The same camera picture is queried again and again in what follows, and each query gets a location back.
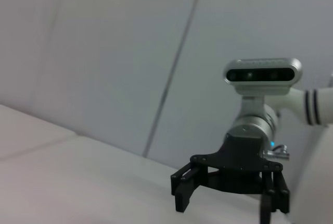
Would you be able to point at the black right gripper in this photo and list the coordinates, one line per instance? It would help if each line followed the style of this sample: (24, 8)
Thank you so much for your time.
(239, 164)

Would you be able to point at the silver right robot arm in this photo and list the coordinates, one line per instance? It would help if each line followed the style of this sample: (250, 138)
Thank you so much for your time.
(260, 127)

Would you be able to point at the silver depth camera on wrist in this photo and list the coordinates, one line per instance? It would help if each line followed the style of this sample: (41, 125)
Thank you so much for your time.
(262, 74)

